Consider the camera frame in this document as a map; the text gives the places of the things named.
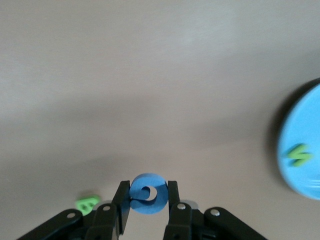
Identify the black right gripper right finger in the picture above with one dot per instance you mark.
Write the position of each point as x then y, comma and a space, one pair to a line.
190, 225

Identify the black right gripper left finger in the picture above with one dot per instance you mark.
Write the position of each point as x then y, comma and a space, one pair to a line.
100, 222

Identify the green letter B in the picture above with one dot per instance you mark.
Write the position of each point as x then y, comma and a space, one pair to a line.
87, 199

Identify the blue letter G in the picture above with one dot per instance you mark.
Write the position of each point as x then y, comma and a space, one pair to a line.
147, 208

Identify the green letter S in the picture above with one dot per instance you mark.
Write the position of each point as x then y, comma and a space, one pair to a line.
298, 155

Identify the blue plate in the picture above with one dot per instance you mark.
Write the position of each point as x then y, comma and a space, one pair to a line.
305, 120

